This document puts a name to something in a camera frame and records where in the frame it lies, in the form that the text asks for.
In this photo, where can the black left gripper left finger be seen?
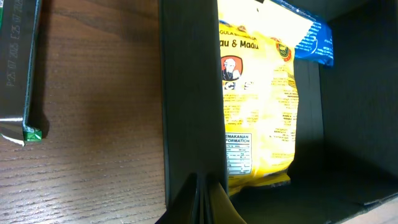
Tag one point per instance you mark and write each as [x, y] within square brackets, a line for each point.
[186, 207]

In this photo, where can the blue snack bar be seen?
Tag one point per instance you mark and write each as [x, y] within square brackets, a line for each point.
[317, 44]

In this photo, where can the yellow candy bag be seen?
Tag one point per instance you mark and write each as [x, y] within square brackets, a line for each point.
[260, 97]

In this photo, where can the dark green box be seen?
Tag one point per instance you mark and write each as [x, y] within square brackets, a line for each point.
[347, 118]

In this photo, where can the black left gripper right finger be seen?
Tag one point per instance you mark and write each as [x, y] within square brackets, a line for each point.
[218, 207]

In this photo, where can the green chocolate bar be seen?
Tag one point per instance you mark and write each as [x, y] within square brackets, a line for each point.
[19, 29]

